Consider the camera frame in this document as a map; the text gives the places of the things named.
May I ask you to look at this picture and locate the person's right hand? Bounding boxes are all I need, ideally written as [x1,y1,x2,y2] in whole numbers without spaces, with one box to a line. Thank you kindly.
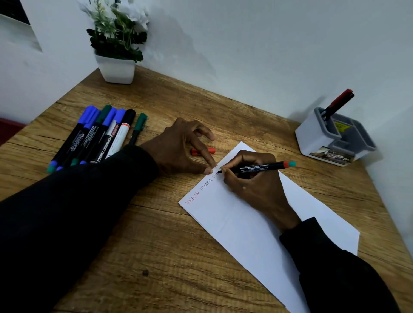
[220,150,301,233]

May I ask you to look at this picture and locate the person's left hand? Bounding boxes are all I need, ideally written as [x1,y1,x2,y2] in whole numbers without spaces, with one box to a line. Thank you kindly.
[141,118,217,176]

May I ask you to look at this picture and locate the black marker with teal end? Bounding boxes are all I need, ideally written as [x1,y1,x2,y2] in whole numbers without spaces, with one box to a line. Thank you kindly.
[217,161,296,176]

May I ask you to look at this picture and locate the white paper sheet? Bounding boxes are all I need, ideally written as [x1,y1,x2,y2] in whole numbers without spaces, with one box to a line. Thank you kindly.
[178,141,361,313]

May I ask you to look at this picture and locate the person's right forearm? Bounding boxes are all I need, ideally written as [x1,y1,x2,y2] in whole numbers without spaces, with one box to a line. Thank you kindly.
[279,217,401,313]

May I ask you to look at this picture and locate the person's left forearm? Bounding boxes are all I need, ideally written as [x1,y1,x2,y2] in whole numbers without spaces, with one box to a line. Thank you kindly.
[0,144,159,313]

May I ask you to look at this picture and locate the white permanent marker black cap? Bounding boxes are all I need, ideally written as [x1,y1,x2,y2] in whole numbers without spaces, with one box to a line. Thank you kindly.
[105,109,137,159]

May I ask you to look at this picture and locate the grey and white desk organizer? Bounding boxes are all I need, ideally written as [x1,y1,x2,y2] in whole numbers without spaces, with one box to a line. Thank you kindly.
[295,107,377,167]

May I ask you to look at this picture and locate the white plant pot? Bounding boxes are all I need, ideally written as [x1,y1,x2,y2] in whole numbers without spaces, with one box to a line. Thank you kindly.
[95,53,136,85]

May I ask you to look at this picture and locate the row of black felt markers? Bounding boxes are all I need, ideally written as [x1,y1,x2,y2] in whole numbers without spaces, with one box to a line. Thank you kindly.
[47,105,148,174]

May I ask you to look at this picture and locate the artificial green plant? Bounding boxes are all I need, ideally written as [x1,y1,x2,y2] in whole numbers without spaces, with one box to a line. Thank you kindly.
[77,0,150,63]

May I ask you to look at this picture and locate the red pen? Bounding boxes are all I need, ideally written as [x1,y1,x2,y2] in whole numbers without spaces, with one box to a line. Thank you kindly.
[326,89,353,110]

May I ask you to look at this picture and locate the dark red furniture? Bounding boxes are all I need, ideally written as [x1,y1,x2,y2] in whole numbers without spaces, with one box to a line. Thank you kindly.
[0,117,27,146]

